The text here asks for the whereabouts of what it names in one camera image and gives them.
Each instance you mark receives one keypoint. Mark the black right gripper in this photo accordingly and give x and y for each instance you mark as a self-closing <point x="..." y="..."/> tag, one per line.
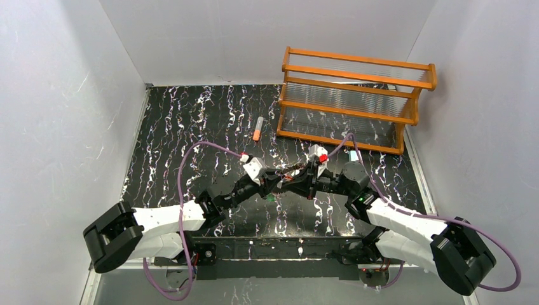
<point x="313" y="182"/>

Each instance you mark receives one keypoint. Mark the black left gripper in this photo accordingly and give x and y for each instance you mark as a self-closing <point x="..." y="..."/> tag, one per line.
<point x="264" y="183"/>

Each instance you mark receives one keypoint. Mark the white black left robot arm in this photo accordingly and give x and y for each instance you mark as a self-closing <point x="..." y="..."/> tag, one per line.
<point x="125" y="233"/>

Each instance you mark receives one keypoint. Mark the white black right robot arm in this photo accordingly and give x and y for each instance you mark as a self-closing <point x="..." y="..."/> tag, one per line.
<point x="450" y="250"/>

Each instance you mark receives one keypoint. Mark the grey orange marker pen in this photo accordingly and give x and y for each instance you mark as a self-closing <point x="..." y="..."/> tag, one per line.
<point x="257" y="132"/>

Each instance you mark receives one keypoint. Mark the orange wooden two-tier shelf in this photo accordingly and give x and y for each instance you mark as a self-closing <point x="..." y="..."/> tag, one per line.
<point x="332" y="98"/>

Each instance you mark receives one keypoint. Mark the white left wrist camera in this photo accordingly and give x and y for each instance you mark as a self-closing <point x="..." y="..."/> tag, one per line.
<point x="254" y="167"/>

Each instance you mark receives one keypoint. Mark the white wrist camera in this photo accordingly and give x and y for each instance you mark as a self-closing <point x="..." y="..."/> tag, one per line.
<point x="254" y="167"/>
<point x="319" y="156"/>

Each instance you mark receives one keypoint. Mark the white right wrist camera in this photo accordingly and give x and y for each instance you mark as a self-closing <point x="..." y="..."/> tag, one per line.
<point x="319" y="156"/>

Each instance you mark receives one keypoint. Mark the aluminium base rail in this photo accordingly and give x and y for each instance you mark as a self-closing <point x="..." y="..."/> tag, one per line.
<point x="241" y="270"/>

